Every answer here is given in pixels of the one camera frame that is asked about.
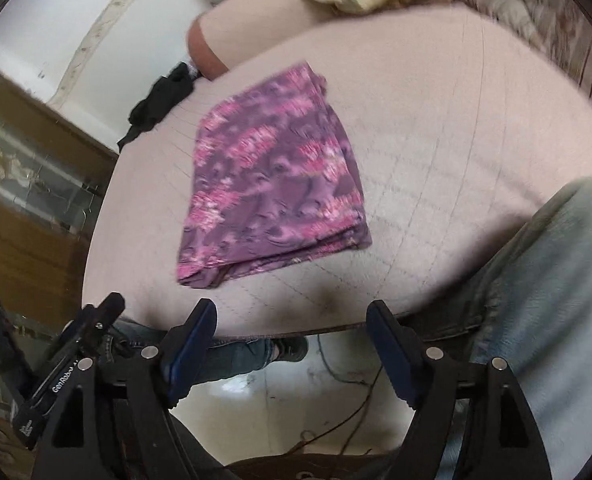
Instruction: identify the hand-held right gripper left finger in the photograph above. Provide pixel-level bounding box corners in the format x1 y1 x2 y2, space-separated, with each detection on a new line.
30 298 219 480

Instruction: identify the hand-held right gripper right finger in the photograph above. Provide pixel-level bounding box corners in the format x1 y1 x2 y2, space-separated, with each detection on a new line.
366 300 552 480

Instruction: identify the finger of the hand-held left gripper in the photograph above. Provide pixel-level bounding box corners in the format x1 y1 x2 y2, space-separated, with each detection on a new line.
82 292 127 332

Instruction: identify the purple floral garment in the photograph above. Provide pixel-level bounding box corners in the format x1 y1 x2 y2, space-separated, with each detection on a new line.
176 61 374 290

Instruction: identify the person's left leg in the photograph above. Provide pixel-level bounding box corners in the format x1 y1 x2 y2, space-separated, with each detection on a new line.
107 320 277 386

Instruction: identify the dark shoe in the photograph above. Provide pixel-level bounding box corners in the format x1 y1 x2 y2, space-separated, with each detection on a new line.
270 335 309 364

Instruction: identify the wooden glass-front cabinet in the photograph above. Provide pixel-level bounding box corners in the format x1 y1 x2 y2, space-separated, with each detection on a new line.
0 55 119 463

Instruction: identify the black cloth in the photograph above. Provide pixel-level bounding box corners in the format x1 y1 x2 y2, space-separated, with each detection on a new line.
117 61 197 153

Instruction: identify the pink bed blanket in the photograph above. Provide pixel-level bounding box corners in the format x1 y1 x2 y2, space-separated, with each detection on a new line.
88 0 592 342

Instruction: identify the brown furry blanket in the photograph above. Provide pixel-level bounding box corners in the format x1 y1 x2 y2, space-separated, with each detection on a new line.
401 0 592 107

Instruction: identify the dark floor cable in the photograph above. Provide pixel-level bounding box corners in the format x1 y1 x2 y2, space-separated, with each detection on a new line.
271 334 384 457

